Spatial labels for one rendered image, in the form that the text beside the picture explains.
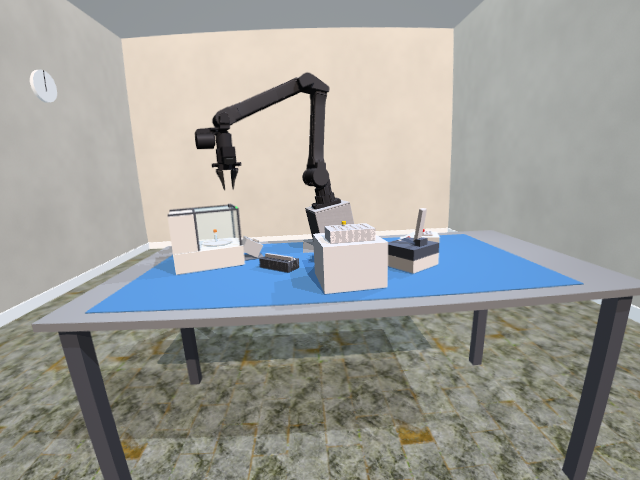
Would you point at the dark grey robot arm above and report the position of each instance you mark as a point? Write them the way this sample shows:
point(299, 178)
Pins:
point(317, 177)

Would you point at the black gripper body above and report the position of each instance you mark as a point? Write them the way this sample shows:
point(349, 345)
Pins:
point(222, 166)

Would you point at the blue bench mat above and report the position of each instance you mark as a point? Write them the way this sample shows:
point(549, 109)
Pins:
point(466, 265)

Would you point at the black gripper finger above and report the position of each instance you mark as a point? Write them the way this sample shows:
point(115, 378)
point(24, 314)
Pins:
point(221, 177)
point(233, 179)

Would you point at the white block with round holes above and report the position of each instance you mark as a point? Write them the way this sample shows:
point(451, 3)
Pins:
point(431, 236)

